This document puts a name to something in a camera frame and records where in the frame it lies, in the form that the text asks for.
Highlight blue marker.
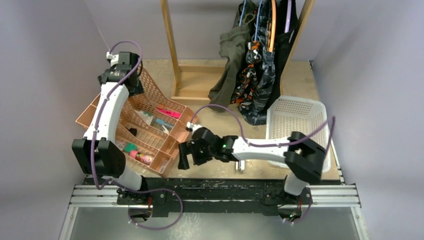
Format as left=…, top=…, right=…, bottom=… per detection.
left=155, top=118, right=173, bottom=130

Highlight olive green shorts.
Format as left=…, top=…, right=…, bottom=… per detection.
left=208, top=0, right=257, bottom=107

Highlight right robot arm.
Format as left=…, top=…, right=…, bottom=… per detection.
left=177, top=124, right=327, bottom=204

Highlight grey camouflage shorts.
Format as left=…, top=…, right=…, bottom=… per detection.
left=239, top=0, right=276, bottom=126

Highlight wooden clothes rack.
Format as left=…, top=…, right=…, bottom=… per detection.
left=160, top=0, right=316, bottom=105

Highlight orange camouflage shorts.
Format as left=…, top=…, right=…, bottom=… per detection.
left=230, top=40, right=262, bottom=111

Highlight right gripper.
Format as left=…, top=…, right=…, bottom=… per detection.
left=178, top=141, right=215, bottom=171

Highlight black garment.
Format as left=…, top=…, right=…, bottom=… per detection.
left=265, top=0, right=299, bottom=109

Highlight orange hanger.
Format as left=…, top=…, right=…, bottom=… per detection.
left=267, top=0, right=277, bottom=52

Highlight purple hanger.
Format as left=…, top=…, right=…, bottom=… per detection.
left=284, top=0, right=292, bottom=34

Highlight peach plastic file organizer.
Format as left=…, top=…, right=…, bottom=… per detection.
left=75, top=66, right=200, bottom=179

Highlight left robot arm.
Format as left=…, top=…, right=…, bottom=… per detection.
left=71, top=51, right=149, bottom=205

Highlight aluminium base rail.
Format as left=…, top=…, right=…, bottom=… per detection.
left=70, top=177, right=361, bottom=218

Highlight blue wire hanger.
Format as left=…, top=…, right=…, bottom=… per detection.
left=238, top=0, right=247, bottom=27

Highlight white plastic basket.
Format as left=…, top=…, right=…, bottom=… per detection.
left=265, top=95, right=332, bottom=174

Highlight pink highlighter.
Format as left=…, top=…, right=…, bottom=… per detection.
left=157, top=108, right=181, bottom=119

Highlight white stapler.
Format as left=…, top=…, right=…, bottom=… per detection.
left=235, top=160, right=246, bottom=173

